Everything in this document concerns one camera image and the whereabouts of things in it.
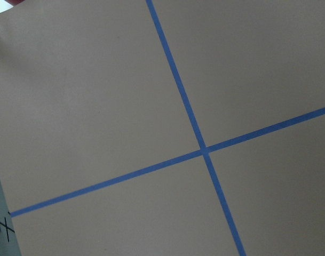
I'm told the red object at table edge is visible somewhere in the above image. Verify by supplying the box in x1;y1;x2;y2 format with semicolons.
5;0;24;6

